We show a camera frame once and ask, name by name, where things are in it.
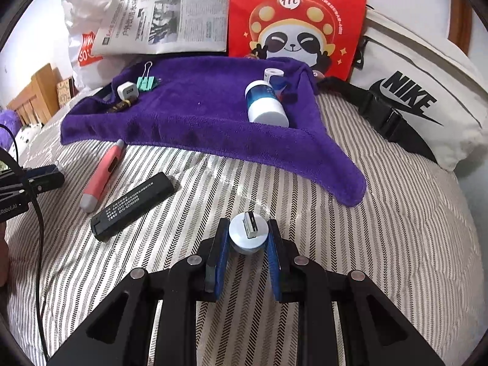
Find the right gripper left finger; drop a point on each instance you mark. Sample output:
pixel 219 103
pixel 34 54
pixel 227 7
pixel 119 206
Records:
pixel 217 261

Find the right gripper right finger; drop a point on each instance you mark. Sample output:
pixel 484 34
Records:
pixel 284 274

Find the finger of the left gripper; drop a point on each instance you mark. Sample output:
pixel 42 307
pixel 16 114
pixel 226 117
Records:
pixel 46 178

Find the white round USB adapter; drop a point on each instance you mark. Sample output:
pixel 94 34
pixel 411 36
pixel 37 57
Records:
pixel 248 232

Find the teal binder clip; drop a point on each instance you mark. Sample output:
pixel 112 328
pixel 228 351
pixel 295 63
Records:
pixel 146 82

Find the pink tube with clear cap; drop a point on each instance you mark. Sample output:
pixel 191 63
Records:
pixel 93 190

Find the wooden headboard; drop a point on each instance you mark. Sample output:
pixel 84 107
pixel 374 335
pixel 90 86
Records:
pixel 38 101

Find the black rectangular stick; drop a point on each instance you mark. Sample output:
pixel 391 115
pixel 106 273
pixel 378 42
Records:
pixel 115 217

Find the patterned book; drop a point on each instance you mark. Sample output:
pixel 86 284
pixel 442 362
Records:
pixel 66 90

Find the black and gold pen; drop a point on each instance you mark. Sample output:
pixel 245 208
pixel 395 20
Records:
pixel 122 106

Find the white USB charger plug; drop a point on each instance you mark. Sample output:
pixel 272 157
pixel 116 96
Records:
pixel 128 91

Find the blue and white bottle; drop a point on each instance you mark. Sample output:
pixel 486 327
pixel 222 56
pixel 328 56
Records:
pixel 263 106

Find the purple towel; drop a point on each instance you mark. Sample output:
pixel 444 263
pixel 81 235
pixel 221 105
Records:
pixel 199 104

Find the white Miniso plastic bag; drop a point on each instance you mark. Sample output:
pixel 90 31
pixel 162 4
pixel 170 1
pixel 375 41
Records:
pixel 83 19

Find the small white tape roll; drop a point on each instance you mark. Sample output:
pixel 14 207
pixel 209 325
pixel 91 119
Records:
pixel 275 77

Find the folded newspaper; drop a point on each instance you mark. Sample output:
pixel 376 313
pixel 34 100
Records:
pixel 154 27

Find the white Nike waist bag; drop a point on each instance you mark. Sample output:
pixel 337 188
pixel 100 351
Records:
pixel 417 91

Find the red panda paper bag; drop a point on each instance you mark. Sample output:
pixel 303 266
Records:
pixel 323 34

